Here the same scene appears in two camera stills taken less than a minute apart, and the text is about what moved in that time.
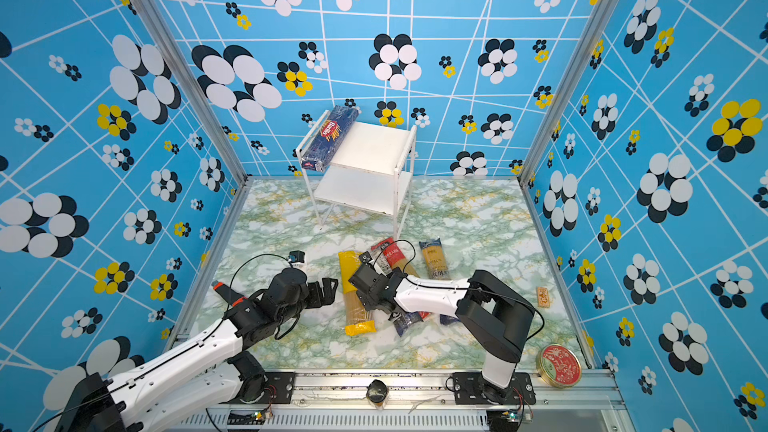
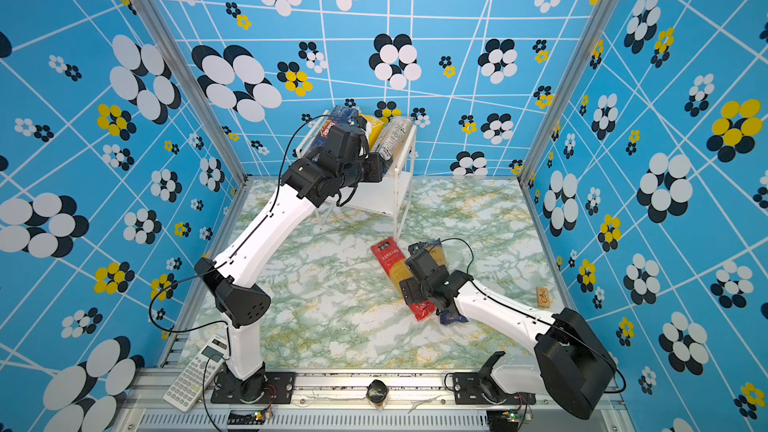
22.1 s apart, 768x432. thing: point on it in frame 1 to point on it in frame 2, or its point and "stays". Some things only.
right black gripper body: (370, 303) to (411, 287)
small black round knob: (376, 391) stays
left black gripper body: (315, 298) to (370, 169)
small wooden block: (543, 297) stays
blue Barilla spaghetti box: (329, 137) stays
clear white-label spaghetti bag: (403, 322) to (394, 136)
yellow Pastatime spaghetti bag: (357, 317) to (374, 128)
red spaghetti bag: (395, 257) stays
